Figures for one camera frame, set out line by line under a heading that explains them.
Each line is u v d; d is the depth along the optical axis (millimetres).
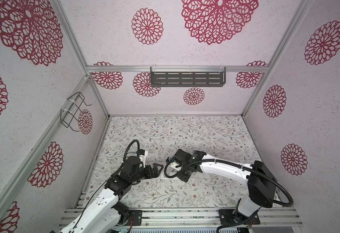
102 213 485
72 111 762
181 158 639
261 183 436
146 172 682
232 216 733
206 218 764
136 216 740
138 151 689
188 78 919
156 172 681
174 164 741
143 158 715
